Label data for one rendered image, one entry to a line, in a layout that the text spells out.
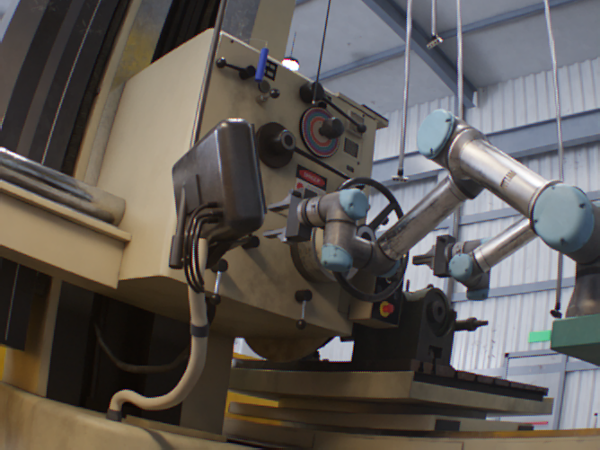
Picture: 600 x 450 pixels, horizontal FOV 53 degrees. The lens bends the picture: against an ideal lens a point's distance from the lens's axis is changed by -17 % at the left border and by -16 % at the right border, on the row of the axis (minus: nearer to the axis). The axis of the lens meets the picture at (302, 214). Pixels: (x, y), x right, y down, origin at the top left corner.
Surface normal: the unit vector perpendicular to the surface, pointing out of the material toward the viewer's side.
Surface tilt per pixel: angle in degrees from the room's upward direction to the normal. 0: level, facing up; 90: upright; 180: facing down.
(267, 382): 90
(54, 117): 90
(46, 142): 90
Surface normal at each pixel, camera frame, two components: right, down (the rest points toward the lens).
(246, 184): 0.47, -0.22
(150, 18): 0.68, -0.15
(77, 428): -0.17, -0.34
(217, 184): -0.87, 0.06
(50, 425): -0.45, -0.35
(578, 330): -0.72, -0.32
